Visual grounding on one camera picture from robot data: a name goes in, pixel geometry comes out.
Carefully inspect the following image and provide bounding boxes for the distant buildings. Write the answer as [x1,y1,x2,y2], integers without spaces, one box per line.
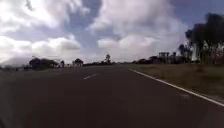
[132,51,179,65]

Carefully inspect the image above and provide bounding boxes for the dark building among bushes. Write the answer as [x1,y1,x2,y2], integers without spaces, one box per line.
[28,57,60,71]

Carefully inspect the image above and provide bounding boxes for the group of tall dark trees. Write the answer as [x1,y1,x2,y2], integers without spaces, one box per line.
[178,12,224,65]

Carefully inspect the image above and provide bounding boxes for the small building with dark roof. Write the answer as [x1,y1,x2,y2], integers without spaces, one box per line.
[72,58,84,68]

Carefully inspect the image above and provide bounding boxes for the white dashed centre line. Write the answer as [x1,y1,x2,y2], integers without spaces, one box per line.
[83,73,98,81]

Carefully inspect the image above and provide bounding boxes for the grey asphalt road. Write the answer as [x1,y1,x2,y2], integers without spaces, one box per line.
[0,63,224,128]

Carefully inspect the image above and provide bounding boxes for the distant tree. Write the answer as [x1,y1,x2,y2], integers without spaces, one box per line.
[104,53,112,65]

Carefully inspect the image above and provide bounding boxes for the dry grass verge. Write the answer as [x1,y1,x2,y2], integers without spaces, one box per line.
[124,63,224,101]

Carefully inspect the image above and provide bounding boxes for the white solid edge line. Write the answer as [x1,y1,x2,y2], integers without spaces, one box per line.
[129,68,224,108]

